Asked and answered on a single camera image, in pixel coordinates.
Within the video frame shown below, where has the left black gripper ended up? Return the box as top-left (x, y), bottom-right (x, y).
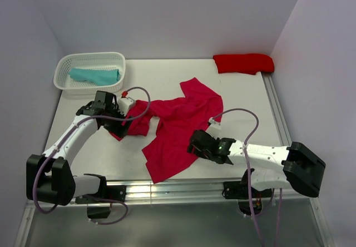
top-left (102, 103), bottom-right (134, 138)

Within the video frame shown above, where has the magenta t shirt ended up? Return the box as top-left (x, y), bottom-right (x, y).
top-left (128, 78), bottom-right (223, 184)

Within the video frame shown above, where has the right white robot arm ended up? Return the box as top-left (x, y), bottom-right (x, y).
top-left (187, 130), bottom-right (326, 197)

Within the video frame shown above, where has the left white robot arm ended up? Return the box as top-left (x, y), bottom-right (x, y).
top-left (26, 91), bottom-right (136, 206)

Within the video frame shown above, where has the teal rolled t shirt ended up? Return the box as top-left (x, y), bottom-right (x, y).
top-left (68, 68), bottom-right (121, 86)

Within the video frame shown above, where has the white perforated plastic basket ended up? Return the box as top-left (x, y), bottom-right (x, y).
top-left (53, 52), bottom-right (126, 95)

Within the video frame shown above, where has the folded red t shirt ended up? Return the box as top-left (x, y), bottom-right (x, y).
top-left (213, 53), bottom-right (275, 75)

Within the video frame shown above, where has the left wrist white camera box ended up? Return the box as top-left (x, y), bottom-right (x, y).
top-left (117, 97), bottom-right (136, 116)

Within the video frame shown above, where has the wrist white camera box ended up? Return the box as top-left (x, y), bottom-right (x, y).
top-left (207, 117), bottom-right (221, 135)
top-left (117, 97), bottom-right (136, 116)

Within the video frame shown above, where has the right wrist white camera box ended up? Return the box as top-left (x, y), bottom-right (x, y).
top-left (207, 117), bottom-right (221, 135)

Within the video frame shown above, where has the front aluminium rail frame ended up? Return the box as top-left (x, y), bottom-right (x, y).
top-left (23, 179), bottom-right (320, 209)

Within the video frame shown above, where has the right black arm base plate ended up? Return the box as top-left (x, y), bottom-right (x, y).
top-left (222, 181), bottom-right (274, 215)

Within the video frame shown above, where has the right side aluminium rail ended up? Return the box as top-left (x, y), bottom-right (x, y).
top-left (262, 73), bottom-right (292, 146)

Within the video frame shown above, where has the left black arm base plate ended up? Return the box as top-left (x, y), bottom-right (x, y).
top-left (75, 185), bottom-right (128, 225)

